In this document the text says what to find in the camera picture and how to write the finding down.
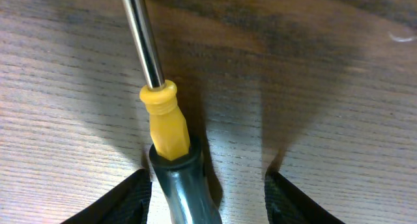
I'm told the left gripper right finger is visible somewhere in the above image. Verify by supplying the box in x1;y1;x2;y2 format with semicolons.
265;171;345;224

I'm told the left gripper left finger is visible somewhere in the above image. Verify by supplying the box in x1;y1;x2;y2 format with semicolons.
63;169;152;224

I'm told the black yellow screwdriver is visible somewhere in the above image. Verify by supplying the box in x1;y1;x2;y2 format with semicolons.
122;0;222;223

